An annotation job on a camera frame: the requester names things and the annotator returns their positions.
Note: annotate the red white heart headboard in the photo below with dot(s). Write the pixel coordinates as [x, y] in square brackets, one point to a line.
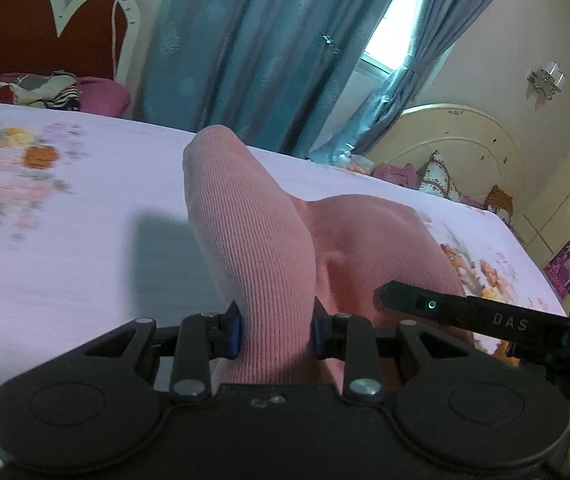
[83, 37]

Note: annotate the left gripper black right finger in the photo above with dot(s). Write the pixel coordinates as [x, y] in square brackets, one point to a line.
[447, 405]

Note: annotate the patterned cushion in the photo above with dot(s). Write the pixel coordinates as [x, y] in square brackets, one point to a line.
[437, 181]

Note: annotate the wall lamp fixture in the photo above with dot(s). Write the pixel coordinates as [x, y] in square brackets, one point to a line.
[547, 80]

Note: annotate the cream round footboard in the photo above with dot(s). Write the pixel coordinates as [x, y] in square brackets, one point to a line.
[478, 152]

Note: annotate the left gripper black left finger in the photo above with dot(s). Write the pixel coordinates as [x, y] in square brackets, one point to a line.
[98, 401]

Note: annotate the pink knit sweater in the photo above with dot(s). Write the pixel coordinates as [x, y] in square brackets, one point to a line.
[276, 256]

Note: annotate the magenta pillow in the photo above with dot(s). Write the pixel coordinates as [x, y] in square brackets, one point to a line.
[65, 91]

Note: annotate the blue patterned curtain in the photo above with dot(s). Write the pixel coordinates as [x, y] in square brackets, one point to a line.
[273, 70]

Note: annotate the floral white bed sheet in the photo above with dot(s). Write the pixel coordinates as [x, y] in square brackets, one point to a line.
[93, 232]

